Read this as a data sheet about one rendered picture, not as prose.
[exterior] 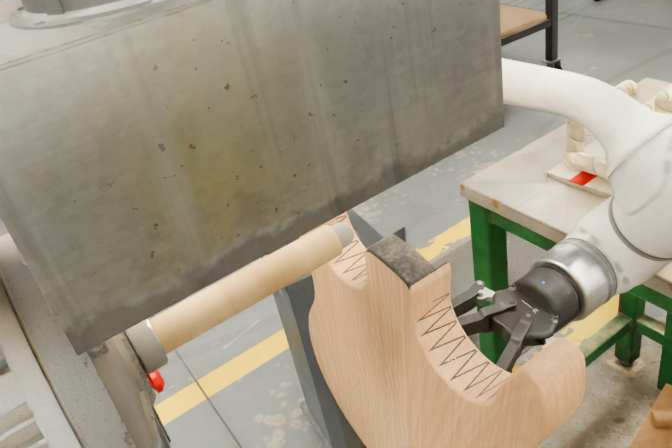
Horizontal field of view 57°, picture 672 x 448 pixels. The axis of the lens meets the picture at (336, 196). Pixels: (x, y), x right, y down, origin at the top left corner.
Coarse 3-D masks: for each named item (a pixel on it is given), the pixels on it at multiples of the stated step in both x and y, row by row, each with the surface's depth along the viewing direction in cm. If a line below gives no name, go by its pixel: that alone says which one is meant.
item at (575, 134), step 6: (570, 126) 113; (576, 126) 113; (582, 126) 113; (570, 132) 114; (576, 132) 113; (582, 132) 113; (570, 138) 114; (576, 138) 114; (582, 138) 114; (570, 144) 115; (576, 144) 115; (582, 144) 115; (570, 150) 116; (576, 150) 115; (582, 150) 115
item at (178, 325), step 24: (312, 240) 56; (336, 240) 57; (264, 264) 54; (288, 264) 55; (312, 264) 56; (216, 288) 53; (240, 288) 53; (264, 288) 54; (168, 312) 51; (192, 312) 51; (216, 312) 52; (168, 336) 50; (192, 336) 51
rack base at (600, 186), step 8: (592, 144) 124; (600, 144) 123; (584, 152) 122; (592, 152) 121; (600, 152) 121; (552, 168) 119; (560, 168) 118; (568, 168) 118; (552, 176) 118; (560, 176) 116; (568, 176) 116; (568, 184) 115; (576, 184) 114; (592, 184) 112; (600, 184) 112; (608, 184) 111; (592, 192) 111; (600, 192) 110; (608, 192) 109
